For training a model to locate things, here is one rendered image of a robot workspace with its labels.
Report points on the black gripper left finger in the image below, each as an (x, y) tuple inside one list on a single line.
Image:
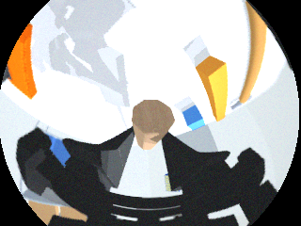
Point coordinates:
[(109, 157)]

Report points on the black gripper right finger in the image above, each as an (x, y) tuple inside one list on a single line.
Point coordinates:
[(184, 163)]

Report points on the small blue block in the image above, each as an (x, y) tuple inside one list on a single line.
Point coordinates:
[(193, 117)]

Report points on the yellow flat bar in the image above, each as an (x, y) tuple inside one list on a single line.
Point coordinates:
[(213, 73)]

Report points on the hammer with orange handle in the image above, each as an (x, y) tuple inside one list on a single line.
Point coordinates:
[(258, 39)]

